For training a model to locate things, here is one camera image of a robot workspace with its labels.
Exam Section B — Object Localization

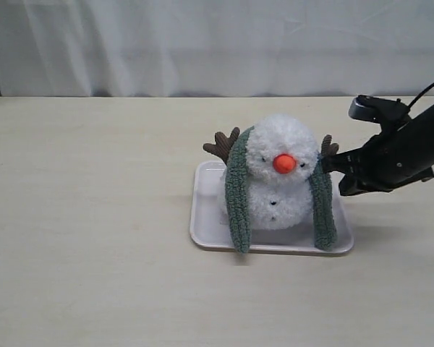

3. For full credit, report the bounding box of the white plastic tray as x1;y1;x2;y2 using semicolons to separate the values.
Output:
190;160;354;257

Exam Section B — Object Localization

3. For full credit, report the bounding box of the white curtain backdrop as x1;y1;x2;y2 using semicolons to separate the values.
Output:
0;1;434;97

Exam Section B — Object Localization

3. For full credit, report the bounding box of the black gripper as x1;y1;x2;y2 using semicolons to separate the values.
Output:
320;119;434;197

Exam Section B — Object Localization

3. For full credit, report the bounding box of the black camera cable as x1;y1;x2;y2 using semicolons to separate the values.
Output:
404;72;434;109

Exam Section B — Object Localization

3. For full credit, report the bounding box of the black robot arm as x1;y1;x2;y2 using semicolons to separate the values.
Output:
321;95;434;197

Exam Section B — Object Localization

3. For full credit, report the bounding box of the white plush snowman green scarf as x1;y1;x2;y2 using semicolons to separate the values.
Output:
203;113;337;234

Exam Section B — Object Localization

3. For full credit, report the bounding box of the green knitted scarf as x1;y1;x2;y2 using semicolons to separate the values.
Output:
218;125;337;254

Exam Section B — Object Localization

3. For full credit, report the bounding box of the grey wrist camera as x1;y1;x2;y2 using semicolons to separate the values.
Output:
348;95;411;127

